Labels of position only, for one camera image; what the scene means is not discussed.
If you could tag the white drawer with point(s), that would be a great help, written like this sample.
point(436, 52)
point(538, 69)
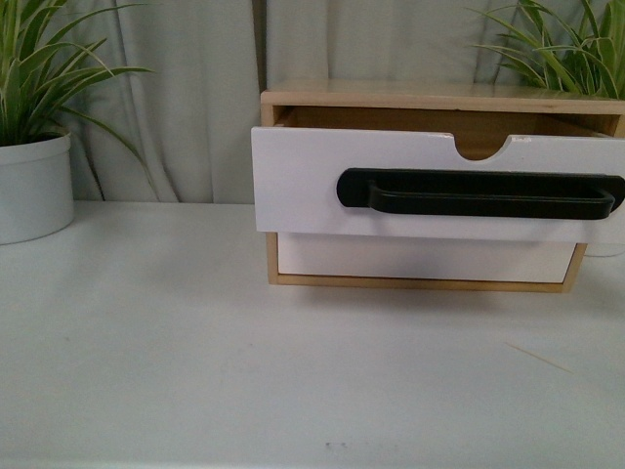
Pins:
point(296, 172)
point(423, 258)

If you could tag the wooden drawer cabinet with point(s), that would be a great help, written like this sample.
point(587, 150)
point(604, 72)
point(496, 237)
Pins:
point(479, 117)

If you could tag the grey curtain backdrop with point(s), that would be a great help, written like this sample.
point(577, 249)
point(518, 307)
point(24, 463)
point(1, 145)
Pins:
point(180, 127)

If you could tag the white plant pot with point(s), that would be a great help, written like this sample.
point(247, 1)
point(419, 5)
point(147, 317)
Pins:
point(36, 189)

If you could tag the green spider plant left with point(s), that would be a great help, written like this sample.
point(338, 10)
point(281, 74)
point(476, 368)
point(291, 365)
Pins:
point(42, 72)

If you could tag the green spider plant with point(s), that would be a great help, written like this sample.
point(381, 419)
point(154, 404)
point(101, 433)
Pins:
point(42, 72)
point(548, 52)

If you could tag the green spider plant right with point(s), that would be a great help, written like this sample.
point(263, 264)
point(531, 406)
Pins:
point(548, 52)

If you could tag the black drawer handle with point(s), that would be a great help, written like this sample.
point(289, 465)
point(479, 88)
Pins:
point(486, 194)

